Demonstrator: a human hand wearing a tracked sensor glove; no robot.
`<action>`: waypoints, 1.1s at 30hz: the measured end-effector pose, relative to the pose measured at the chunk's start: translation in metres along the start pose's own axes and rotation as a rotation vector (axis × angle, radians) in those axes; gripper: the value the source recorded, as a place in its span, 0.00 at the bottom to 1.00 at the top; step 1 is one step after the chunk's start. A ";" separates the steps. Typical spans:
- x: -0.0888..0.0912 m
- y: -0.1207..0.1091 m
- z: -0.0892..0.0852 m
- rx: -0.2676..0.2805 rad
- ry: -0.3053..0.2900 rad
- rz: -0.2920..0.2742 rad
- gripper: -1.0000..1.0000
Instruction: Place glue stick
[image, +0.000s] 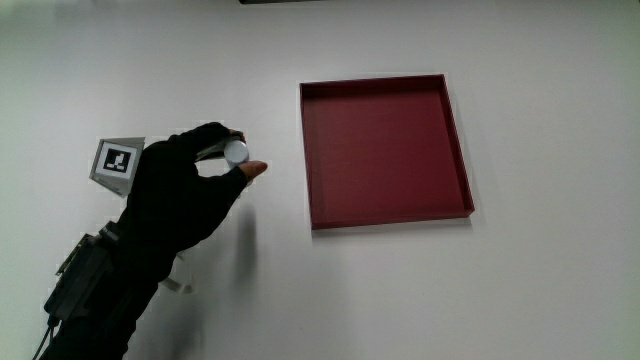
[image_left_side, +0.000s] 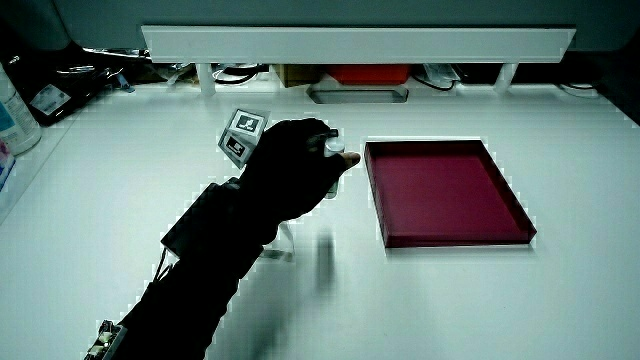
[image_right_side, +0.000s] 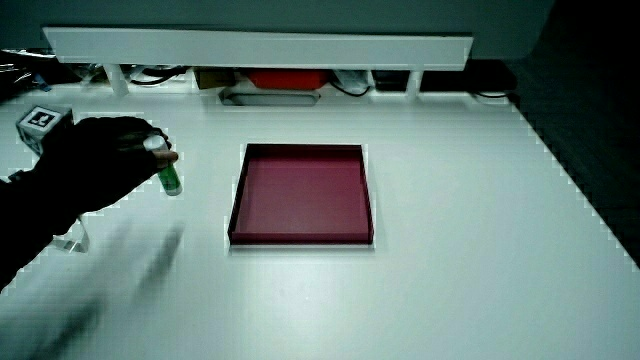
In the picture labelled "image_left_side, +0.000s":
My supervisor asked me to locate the clear plastic stand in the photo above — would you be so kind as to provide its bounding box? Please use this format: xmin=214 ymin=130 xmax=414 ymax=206
xmin=258 ymin=221 xmax=297 ymax=264

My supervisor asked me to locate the person's left hand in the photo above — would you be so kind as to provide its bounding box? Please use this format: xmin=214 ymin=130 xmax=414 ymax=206
xmin=217 ymin=106 xmax=362 ymax=225

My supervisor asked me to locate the brown cardboard box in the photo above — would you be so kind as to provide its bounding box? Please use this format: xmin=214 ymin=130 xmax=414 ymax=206
xmin=272 ymin=64 xmax=326 ymax=89

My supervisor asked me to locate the black bag with white label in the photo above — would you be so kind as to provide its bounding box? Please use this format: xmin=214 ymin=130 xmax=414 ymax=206
xmin=9 ymin=47 xmax=124 ymax=127

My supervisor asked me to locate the black cable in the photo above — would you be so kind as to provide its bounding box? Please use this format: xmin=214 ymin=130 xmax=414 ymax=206
xmin=212 ymin=64 xmax=261 ymax=86
xmin=410 ymin=74 xmax=457 ymax=93

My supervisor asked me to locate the white plastic bottle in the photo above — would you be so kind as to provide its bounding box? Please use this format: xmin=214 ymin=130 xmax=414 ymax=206
xmin=0 ymin=62 xmax=43 ymax=157

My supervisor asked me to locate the white desk shelf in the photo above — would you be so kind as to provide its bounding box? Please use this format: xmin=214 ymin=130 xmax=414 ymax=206
xmin=140 ymin=24 xmax=578 ymax=97

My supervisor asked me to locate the orange box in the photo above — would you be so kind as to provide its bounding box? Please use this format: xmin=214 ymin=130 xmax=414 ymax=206
xmin=325 ymin=64 xmax=412 ymax=87

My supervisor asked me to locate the white glue stick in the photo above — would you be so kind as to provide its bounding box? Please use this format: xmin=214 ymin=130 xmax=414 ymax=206
xmin=322 ymin=128 xmax=347 ymax=201

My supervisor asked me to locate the white cable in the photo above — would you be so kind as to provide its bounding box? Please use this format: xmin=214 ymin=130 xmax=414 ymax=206
xmin=555 ymin=82 xmax=602 ymax=100

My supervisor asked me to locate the dark red tray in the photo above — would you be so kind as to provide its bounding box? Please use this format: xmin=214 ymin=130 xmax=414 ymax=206
xmin=363 ymin=138 xmax=538 ymax=250

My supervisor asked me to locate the person's left forearm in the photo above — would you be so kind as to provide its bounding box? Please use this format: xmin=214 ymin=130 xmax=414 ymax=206
xmin=110 ymin=176 xmax=281 ymax=360

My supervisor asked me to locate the circuit board on arm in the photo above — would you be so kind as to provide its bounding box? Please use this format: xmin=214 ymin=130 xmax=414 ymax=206
xmin=83 ymin=319 xmax=127 ymax=360

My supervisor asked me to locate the blue and white packet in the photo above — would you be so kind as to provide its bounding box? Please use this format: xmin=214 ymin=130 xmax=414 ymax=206
xmin=0 ymin=139 xmax=17 ymax=194

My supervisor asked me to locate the clear plastic bag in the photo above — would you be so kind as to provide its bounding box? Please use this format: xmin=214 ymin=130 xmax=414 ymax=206
xmin=420 ymin=63 xmax=462 ymax=91

